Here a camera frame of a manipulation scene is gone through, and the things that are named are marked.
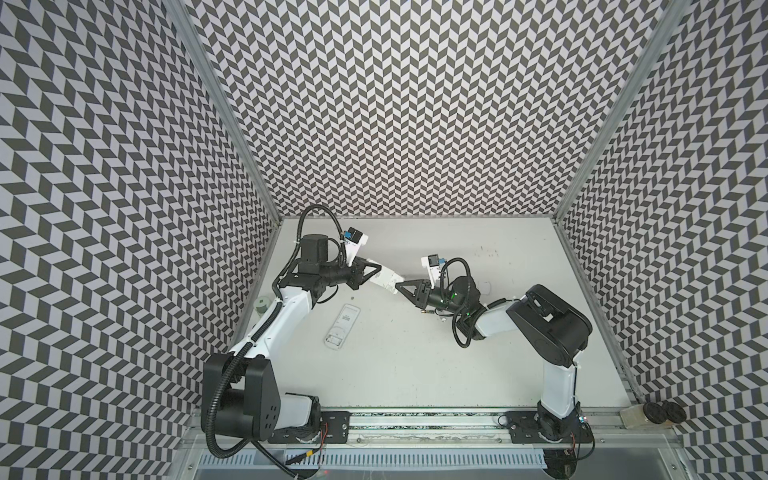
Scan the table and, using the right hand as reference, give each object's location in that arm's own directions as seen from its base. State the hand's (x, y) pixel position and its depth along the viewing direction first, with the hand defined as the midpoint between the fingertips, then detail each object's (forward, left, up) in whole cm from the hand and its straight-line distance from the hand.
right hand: (394, 294), depth 83 cm
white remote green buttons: (+3, +2, +3) cm, 5 cm away
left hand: (+4, +4, +7) cm, 9 cm away
